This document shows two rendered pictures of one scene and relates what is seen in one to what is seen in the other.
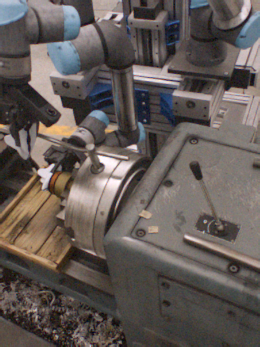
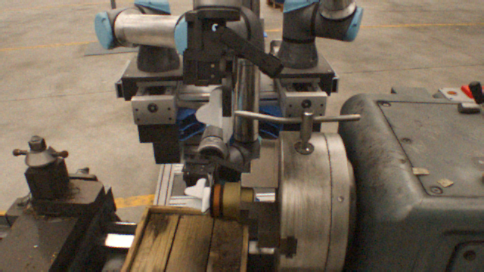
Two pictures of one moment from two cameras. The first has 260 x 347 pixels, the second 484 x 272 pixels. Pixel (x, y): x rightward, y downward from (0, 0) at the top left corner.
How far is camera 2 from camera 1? 0.68 m
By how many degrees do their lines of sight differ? 28
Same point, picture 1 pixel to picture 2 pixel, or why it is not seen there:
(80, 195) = (300, 184)
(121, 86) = (252, 81)
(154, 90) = not seen: hidden behind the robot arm
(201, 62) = (302, 63)
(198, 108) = (314, 106)
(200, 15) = (299, 16)
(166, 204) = (427, 157)
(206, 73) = (311, 72)
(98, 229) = (339, 224)
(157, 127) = not seen: hidden behind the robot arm
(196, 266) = not seen: outside the picture
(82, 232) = (311, 237)
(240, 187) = (472, 129)
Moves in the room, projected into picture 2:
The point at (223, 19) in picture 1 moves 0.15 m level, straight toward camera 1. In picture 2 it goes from (336, 10) to (361, 22)
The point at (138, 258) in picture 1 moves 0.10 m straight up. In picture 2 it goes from (452, 221) to (471, 168)
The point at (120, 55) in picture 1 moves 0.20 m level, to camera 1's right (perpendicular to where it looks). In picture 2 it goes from (259, 38) to (319, 29)
